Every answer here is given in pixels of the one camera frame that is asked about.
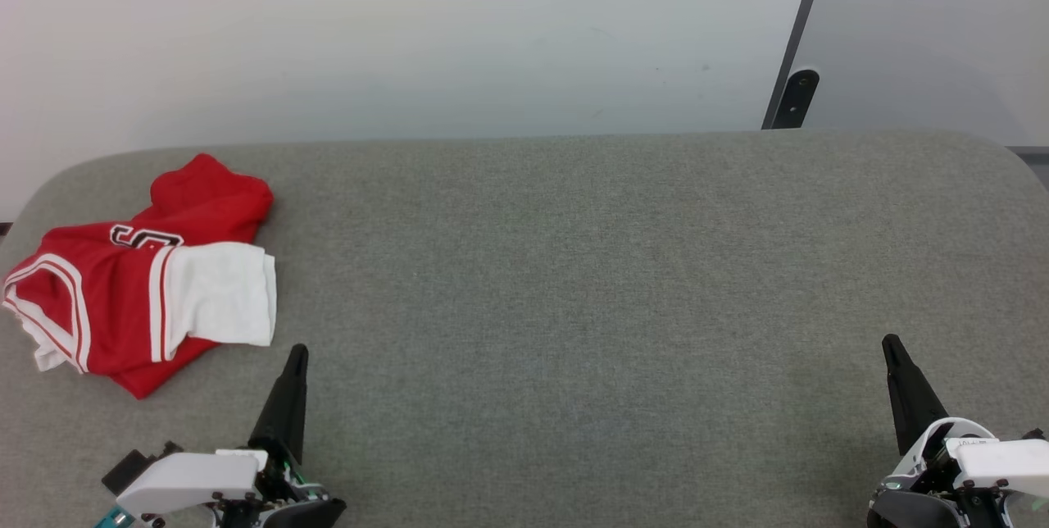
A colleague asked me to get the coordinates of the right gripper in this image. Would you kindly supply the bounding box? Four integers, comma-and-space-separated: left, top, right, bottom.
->
866, 334, 1010, 528

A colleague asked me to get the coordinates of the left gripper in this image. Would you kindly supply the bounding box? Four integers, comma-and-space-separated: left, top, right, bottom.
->
215, 344, 347, 528

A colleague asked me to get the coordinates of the red and white jersey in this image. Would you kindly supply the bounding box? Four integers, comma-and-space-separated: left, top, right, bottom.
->
2, 152, 278, 400

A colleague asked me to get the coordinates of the grey fabric sofa cushion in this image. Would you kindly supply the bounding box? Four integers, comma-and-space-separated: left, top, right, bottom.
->
0, 130, 1049, 528

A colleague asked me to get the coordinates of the black door stopper plate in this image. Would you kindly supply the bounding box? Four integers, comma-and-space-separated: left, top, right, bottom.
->
772, 67, 820, 130

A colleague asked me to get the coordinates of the dark grey door frame strip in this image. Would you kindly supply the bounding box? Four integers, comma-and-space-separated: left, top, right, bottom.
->
761, 0, 835, 131

